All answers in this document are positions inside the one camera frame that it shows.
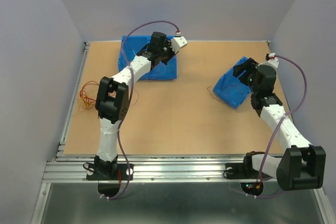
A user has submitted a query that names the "blue bin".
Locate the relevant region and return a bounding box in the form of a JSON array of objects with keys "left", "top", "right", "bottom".
[
  {"left": 213, "top": 67, "right": 250, "bottom": 109},
  {"left": 134, "top": 35, "right": 177, "bottom": 81},
  {"left": 118, "top": 36, "right": 151, "bottom": 82}
]

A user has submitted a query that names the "thin dark red wire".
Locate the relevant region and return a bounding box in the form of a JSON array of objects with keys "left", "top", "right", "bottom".
[{"left": 206, "top": 86, "right": 221, "bottom": 102}]

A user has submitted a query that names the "red yellow wire bundle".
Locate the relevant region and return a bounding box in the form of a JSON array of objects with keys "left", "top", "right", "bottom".
[{"left": 78, "top": 80, "right": 101, "bottom": 112}]

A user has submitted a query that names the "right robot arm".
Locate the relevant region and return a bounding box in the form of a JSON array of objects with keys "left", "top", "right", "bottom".
[{"left": 223, "top": 54, "right": 326, "bottom": 198}]

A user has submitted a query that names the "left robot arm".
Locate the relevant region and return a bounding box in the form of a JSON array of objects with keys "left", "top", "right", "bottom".
[{"left": 83, "top": 32, "right": 187, "bottom": 180}]

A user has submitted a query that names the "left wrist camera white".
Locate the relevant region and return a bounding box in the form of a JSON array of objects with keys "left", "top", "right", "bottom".
[{"left": 171, "top": 36, "right": 188, "bottom": 53}]

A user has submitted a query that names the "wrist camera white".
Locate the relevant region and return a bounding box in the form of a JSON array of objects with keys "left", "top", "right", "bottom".
[
  {"left": 259, "top": 53, "right": 279, "bottom": 70},
  {"left": 171, "top": 36, "right": 188, "bottom": 53}
]

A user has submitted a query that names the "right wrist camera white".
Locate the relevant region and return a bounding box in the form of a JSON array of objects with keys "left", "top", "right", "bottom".
[{"left": 259, "top": 53, "right": 279, "bottom": 70}]

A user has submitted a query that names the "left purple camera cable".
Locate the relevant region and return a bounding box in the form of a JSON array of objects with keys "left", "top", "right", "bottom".
[{"left": 100, "top": 20, "right": 182, "bottom": 201}]

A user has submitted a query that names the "purple camera cable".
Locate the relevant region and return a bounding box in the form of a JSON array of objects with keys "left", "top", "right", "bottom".
[
  {"left": 100, "top": 20, "right": 182, "bottom": 201},
  {"left": 245, "top": 55, "right": 308, "bottom": 200}
]

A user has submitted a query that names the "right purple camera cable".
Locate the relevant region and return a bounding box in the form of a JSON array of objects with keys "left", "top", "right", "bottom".
[{"left": 245, "top": 55, "right": 308, "bottom": 200}]

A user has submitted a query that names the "aluminium left rail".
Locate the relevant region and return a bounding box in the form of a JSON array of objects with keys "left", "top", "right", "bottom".
[{"left": 58, "top": 41, "right": 91, "bottom": 147}]

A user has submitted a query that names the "aluminium rail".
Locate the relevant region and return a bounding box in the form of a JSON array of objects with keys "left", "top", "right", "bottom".
[
  {"left": 58, "top": 41, "right": 91, "bottom": 147},
  {"left": 42, "top": 154, "right": 244, "bottom": 184}
]

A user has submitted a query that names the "aluminium front rail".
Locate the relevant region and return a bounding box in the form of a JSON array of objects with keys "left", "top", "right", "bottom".
[{"left": 42, "top": 154, "right": 244, "bottom": 184}]

